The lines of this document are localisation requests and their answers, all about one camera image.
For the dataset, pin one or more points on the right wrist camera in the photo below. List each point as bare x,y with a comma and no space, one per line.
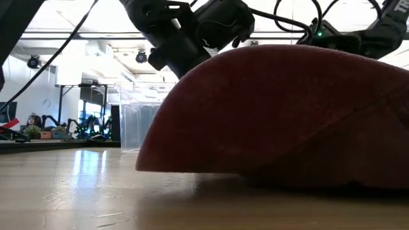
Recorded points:
335,38

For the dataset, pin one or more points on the blue box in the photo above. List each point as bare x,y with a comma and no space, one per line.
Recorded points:
61,135

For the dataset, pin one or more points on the orange box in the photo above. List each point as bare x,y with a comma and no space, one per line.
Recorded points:
46,134

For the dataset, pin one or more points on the background black robot arms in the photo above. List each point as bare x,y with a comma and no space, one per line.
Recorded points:
86,126

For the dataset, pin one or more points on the small potted plant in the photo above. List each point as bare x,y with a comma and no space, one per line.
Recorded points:
32,131

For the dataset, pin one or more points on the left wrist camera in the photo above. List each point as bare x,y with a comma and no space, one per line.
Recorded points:
223,22

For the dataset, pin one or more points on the black tall stand frame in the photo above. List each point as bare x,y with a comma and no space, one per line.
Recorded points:
60,105

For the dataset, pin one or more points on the person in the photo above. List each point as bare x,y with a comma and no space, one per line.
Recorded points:
33,119

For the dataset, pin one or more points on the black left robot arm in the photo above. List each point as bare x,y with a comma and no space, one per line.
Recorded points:
143,12

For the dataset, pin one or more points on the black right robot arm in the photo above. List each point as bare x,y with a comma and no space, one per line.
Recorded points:
386,32

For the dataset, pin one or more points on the clear plastic storage bin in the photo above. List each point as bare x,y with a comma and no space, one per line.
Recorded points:
137,121

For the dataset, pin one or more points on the black ceiling spotlight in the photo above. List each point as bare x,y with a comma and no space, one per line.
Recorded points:
254,42
33,61
141,57

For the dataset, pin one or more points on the red cap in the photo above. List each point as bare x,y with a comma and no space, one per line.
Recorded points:
271,121

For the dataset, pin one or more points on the dark monitor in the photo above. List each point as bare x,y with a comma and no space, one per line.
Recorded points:
8,111

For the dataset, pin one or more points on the round wall clock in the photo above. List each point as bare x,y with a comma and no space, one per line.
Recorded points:
47,103

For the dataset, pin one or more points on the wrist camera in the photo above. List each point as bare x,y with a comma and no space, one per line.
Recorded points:
335,38
223,22

